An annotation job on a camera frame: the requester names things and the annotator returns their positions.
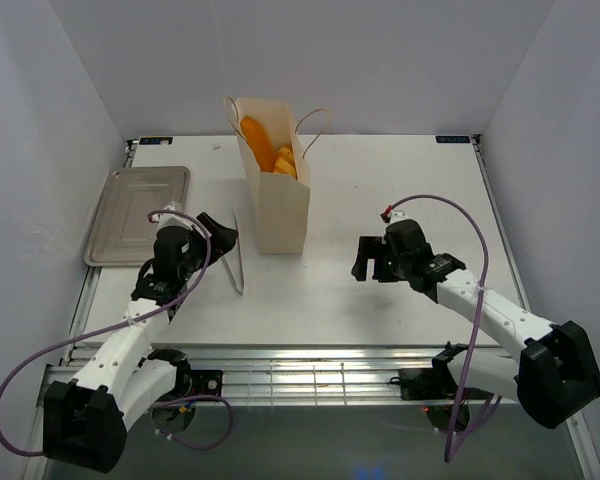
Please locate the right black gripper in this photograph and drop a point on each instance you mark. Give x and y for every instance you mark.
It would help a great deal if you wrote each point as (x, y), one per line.
(373, 247)

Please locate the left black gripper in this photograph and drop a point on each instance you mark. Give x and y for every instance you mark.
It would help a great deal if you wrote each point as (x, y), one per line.
(223, 239)

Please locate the metal tongs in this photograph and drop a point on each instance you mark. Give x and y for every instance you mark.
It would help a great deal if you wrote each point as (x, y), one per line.
(233, 264)

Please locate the striped baguette bread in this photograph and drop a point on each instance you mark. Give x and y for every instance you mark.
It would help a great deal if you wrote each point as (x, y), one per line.
(285, 162)

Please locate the long orange bread loaf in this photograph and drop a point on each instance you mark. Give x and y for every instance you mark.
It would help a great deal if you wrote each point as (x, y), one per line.
(259, 142)

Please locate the beige paper bag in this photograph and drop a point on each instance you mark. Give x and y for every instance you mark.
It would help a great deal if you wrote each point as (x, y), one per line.
(281, 201)

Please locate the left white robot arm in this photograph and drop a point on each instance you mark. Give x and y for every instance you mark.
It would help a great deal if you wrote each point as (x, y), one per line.
(87, 418)

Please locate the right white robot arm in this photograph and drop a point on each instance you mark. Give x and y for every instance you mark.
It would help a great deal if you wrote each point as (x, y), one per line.
(550, 369)

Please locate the metal tray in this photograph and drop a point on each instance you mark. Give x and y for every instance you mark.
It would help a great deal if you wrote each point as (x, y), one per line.
(122, 235)

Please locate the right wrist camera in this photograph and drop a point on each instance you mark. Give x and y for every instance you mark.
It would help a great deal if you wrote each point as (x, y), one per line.
(392, 217)

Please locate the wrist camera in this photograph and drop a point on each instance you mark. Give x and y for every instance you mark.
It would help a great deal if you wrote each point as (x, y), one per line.
(169, 219)
(392, 217)

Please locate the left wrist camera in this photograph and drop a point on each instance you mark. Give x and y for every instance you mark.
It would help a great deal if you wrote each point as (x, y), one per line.
(169, 219)

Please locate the aluminium frame rail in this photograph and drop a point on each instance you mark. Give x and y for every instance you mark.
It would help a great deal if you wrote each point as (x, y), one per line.
(315, 377)

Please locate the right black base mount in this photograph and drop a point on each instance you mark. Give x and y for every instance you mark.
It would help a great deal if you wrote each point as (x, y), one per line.
(423, 384)

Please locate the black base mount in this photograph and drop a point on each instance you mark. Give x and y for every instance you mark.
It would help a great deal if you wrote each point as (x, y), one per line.
(423, 384)
(204, 382)

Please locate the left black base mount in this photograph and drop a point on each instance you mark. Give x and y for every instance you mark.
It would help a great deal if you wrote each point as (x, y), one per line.
(204, 382)

